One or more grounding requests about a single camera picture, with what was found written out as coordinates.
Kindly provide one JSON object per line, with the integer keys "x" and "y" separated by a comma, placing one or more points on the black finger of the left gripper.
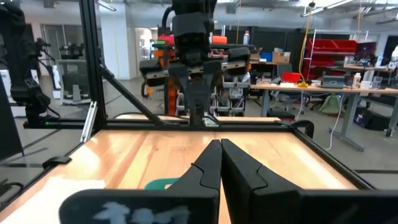
{"x": 209, "y": 77}
{"x": 186, "y": 81}

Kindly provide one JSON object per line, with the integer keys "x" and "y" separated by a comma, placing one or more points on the silver metal bracket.
{"x": 88, "y": 123}

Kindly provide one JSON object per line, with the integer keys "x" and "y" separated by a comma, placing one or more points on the teal plastic tupperware container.
{"x": 157, "y": 184}

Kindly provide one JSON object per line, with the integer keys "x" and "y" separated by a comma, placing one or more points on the white bottle red cap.
{"x": 246, "y": 39}

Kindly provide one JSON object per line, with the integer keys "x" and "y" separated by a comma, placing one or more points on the blue box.
{"x": 266, "y": 57}

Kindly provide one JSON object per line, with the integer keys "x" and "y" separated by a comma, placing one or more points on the brown cardboard box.
{"x": 281, "y": 57}

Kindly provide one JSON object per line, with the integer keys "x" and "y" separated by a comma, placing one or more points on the orange box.
{"x": 219, "y": 40}

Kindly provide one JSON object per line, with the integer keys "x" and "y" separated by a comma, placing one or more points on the white folded cloth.
{"x": 37, "y": 202}

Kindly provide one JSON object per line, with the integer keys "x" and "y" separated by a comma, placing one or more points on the grey equipment case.
{"x": 333, "y": 82}

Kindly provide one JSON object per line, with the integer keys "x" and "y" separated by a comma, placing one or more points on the red box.
{"x": 291, "y": 77}

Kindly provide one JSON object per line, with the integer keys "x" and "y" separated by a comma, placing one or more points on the black background robot arm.
{"x": 18, "y": 62}

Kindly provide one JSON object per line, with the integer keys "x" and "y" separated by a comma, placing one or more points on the black aluminium table frame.
{"x": 93, "y": 62}

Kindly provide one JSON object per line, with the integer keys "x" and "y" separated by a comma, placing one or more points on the green bag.
{"x": 330, "y": 106}

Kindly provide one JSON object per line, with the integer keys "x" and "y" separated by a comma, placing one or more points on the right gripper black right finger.
{"x": 264, "y": 202}

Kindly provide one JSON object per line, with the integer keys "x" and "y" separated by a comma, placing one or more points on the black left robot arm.
{"x": 192, "y": 6}

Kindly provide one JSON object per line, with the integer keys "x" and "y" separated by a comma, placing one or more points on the small white bottle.
{"x": 357, "y": 81}

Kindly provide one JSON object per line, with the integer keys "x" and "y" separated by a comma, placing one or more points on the black table clamp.
{"x": 56, "y": 161}
{"x": 303, "y": 126}

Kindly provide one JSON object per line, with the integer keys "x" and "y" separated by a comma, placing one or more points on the red bin shelf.
{"x": 332, "y": 46}

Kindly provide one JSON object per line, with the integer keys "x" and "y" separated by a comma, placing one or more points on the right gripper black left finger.
{"x": 186, "y": 205}

